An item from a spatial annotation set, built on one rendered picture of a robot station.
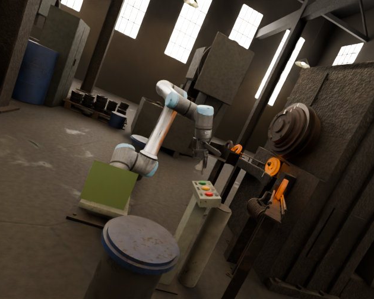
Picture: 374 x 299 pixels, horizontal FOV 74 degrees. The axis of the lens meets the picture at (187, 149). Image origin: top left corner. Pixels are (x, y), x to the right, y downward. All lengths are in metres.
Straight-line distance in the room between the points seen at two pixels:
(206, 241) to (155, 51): 10.94
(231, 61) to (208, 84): 0.57
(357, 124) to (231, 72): 3.12
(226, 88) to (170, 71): 7.42
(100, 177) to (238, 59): 3.66
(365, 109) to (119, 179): 1.68
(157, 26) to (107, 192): 10.79
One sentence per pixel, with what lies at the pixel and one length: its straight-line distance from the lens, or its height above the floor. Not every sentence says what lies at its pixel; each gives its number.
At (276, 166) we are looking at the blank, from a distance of 2.19.
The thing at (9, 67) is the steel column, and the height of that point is 0.53.
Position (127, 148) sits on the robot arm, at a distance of 1.90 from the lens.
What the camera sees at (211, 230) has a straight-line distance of 1.47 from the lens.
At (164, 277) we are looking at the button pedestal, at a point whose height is 0.05.
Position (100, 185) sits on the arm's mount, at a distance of 1.77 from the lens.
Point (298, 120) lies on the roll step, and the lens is 2.11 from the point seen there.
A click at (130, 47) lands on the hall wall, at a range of 12.02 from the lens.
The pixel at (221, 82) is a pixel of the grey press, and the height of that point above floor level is 1.56.
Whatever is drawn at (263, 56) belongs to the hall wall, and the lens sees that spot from 13.20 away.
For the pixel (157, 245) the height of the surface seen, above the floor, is 0.43.
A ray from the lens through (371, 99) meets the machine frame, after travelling 2.02.
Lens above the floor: 0.98
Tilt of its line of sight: 10 degrees down
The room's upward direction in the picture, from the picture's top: 24 degrees clockwise
